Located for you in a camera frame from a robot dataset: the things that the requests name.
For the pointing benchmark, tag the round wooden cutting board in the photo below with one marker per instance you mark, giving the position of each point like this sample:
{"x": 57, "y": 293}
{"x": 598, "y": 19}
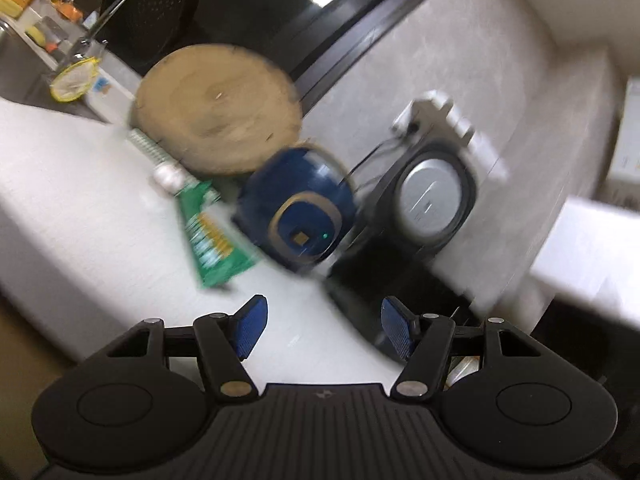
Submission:
{"x": 218, "y": 109}

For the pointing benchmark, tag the blue rice cooker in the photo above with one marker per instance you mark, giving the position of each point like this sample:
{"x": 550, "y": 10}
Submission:
{"x": 298, "y": 206}

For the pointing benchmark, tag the yellow mesh sink strainer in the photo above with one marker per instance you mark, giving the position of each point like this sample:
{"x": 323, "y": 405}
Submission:
{"x": 74, "y": 81}

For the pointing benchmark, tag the black colander pan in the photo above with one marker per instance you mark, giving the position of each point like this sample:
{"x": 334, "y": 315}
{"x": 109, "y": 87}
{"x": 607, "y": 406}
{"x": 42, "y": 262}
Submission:
{"x": 143, "y": 31}

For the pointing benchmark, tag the black open rice cooker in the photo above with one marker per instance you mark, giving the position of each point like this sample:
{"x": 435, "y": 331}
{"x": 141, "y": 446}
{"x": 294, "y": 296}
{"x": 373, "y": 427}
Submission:
{"x": 414, "y": 211}

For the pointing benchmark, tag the yellow grey scrub sponge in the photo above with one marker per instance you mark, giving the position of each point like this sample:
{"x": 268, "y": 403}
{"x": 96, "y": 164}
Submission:
{"x": 47, "y": 33}

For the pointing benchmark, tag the white foam box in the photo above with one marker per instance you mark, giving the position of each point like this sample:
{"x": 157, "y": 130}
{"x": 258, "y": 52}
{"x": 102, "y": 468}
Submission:
{"x": 591, "y": 256}

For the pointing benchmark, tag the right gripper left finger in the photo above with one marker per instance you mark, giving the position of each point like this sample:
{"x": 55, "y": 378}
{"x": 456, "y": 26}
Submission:
{"x": 224, "y": 342}

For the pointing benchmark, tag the chrome kitchen faucet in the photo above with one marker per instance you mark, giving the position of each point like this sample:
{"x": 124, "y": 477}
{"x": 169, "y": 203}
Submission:
{"x": 81, "y": 45}

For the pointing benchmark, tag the green white knitted cloth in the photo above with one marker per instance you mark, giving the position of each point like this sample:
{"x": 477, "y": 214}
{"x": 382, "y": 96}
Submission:
{"x": 150, "y": 149}

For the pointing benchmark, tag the garlic bulb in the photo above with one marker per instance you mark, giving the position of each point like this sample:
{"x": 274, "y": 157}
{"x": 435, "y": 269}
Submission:
{"x": 170, "y": 177}

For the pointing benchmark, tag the short green wrapper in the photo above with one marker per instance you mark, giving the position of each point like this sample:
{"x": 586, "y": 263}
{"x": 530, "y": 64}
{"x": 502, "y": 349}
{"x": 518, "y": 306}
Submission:
{"x": 218, "y": 253}

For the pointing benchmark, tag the white wall power socket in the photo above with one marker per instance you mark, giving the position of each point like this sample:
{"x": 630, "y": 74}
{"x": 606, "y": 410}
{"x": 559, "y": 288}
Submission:
{"x": 434, "y": 115}

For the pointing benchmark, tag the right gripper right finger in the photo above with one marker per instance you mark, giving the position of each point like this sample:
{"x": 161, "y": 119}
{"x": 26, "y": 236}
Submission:
{"x": 424, "y": 343}

